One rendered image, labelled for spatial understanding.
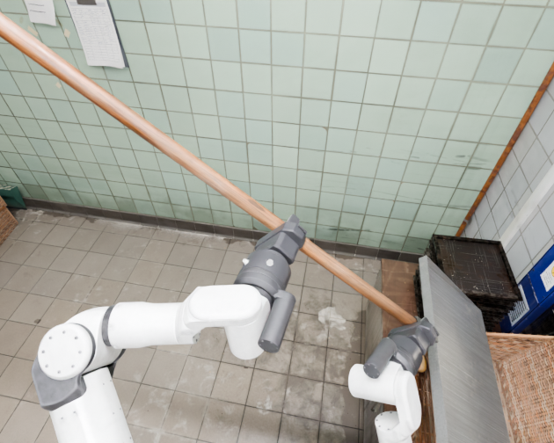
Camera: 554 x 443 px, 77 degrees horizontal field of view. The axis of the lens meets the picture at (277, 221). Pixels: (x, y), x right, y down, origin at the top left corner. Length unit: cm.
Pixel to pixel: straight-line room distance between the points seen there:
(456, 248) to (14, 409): 236
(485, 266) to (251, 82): 136
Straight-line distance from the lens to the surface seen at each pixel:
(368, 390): 79
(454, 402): 108
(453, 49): 183
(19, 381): 260
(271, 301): 60
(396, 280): 186
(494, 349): 170
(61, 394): 64
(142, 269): 269
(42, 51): 69
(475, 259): 165
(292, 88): 188
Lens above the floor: 205
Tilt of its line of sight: 47 degrees down
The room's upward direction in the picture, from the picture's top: straight up
